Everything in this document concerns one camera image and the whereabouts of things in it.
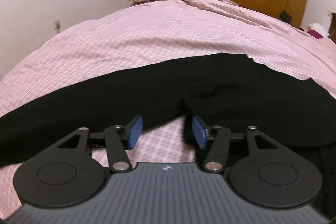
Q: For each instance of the small black box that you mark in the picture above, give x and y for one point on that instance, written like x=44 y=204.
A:
x=285 y=16

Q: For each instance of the purple cloth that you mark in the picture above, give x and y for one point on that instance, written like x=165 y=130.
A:
x=314 y=34

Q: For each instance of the wall socket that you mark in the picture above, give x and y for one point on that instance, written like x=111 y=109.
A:
x=57 y=24

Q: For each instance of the black pants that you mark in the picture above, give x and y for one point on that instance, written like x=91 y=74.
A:
x=157 y=87

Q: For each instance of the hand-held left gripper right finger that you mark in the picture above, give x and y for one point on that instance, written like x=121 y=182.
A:
x=199 y=132

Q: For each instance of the pink checked bed blanket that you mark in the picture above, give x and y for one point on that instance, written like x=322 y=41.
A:
x=157 y=29

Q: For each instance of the white plush toy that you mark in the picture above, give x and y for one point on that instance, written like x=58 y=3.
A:
x=318 y=27

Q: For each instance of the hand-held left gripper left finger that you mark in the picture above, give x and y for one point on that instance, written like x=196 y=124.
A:
x=135 y=132

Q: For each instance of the wooden headboard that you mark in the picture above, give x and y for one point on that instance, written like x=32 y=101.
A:
x=333 y=27

